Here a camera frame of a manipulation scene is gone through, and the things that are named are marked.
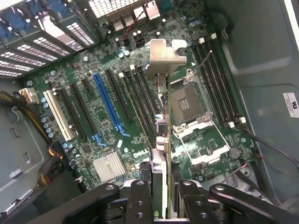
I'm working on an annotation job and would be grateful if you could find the silver chipset heatsink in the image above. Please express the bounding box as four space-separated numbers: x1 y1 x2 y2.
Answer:
93 151 127 184

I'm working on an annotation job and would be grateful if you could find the metal socket cover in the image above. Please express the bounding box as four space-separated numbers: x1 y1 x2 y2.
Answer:
172 116 231 166

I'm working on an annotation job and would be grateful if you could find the round coin cell battery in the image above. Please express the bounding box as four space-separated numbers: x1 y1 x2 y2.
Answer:
228 146 242 160

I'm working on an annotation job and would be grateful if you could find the CPU socket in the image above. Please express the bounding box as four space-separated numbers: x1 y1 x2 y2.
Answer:
170 70 213 128

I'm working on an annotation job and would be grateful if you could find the blue expansion slot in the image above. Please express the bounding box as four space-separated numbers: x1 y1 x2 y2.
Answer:
93 73 131 138

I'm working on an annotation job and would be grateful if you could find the white expansion slot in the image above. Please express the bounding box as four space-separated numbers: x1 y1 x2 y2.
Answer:
43 90 75 142

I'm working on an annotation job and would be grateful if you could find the thin metal locking lever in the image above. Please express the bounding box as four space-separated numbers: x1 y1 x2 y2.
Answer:
186 49 214 79

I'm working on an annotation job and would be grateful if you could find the green motherboard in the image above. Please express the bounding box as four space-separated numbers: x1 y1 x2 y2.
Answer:
21 0 259 191

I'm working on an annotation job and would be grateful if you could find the open black PC case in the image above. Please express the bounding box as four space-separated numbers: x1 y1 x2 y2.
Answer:
0 0 299 224

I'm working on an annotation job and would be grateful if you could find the black wire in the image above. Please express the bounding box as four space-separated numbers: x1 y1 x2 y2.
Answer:
240 125 299 164

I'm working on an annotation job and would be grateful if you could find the black yellow power cable bundle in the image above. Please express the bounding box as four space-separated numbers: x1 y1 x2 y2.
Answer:
0 90 64 185

